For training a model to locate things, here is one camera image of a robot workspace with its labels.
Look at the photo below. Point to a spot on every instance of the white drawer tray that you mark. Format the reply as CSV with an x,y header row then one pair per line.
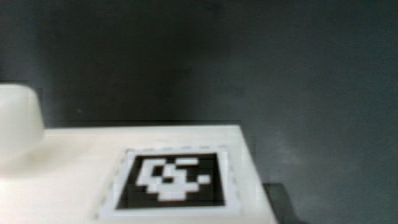
x,y
122,175

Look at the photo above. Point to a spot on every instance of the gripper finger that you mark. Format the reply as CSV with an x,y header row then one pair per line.
x,y
281,204

